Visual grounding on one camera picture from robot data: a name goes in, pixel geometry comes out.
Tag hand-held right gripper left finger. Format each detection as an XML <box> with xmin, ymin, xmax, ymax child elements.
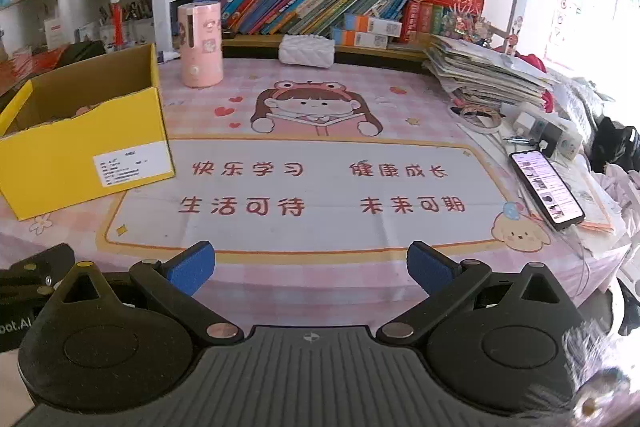
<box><xmin>47</xmin><ymin>241</ymin><xmax>246</xmax><ymax>348</ymax></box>

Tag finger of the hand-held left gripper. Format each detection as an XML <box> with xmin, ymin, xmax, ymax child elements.
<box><xmin>0</xmin><ymin>283</ymin><xmax>57</xmax><ymax>304</ymax></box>
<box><xmin>0</xmin><ymin>243</ymin><xmax>74</xmax><ymax>287</ymax></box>

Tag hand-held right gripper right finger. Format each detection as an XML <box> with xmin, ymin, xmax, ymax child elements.
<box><xmin>375</xmin><ymin>241</ymin><xmax>577</xmax><ymax>346</ymax></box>

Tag yellow cardboard box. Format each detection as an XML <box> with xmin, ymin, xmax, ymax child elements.
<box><xmin>0</xmin><ymin>44</ymin><xmax>177</xmax><ymax>222</ymax></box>

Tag black smartphone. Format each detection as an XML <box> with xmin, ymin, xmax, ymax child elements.
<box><xmin>509</xmin><ymin>150</ymin><xmax>586</xmax><ymax>231</ymax></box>

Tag pink printed tablecloth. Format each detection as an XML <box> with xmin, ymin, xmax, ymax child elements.
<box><xmin>0</xmin><ymin>56</ymin><xmax>632</xmax><ymax>330</ymax></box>

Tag white power strip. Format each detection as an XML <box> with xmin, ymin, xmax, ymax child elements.
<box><xmin>514</xmin><ymin>101</ymin><xmax>584</xmax><ymax>158</ymax></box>

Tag red printed packet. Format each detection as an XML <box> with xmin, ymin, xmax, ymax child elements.
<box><xmin>0</xmin><ymin>49</ymin><xmax>67</xmax><ymax>84</ymax></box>

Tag pale pink cloth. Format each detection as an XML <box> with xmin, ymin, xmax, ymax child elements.
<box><xmin>594</xmin><ymin>166</ymin><xmax>640</xmax><ymax>220</ymax></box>

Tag stack of papers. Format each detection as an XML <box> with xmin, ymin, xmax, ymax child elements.
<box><xmin>424</xmin><ymin>33</ymin><xmax>560</xmax><ymax>108</ymax></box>

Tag pink cylindrical humidifier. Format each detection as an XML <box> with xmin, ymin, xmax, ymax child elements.
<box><xmin>177</xmin><ymin>1</ymin><xmax>225</xmax><ymax>88</ymax></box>

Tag black printer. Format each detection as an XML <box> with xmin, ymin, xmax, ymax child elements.
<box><xmin>49</xmin><ymin>40</ymin><xmax>109</xmax><ymax>68</ymax></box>

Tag dark cloth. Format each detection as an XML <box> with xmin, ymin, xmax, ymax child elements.
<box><xmin>589</xmin><ymin>116</ymin><xmax>640</xmax><ymax>181</ymax></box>

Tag orange white carton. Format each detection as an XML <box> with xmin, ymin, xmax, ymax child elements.
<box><xmin>344</xmin><ymin>14</ymin><xmax>404</xmax><ymax>38</ymax></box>
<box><xmin>333</xmin><ymin>29</ymin><xmax>390</xmax><ymax>50</ymax></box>

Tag white quilted pouch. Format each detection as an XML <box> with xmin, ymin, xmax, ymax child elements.
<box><xmin>278</xmin><ymin>34</ymin><xmax>335</xmax><ymax>69</ymax></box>

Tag colourful paper ornament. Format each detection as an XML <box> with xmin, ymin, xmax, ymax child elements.
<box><xmin>441</xmin><ymin>6</ymin><xmax>494</xmax><ymax>44</ymax></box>

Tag pen holders with pens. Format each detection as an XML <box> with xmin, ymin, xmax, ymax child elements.
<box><xmin>99</xmin><ymin>0</ymin><xmax>154</xmax><ymax>48</ymax></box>

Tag red white stick toy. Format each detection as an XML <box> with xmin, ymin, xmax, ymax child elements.
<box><xmin>109</xmin><ymin>0</ymin><xmax>124</xmax><ymax>54</ymax></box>

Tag white side shelf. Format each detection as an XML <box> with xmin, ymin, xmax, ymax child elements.
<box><xmin>0</xmin><ymin>0</ymin><xmax>152</xmax><ymax>48</ymax></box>

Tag row of colourful books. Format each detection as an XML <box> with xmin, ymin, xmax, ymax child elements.
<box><xmin>191</xmin><ymin>0</ymin><xmax>417</xmax><ymax>37</ymax></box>

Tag white tape ring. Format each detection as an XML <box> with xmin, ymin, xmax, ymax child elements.
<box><xmin>456</xmin><ymin>106</ymin><xmax>504</xmax><ymax>134</ymax></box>

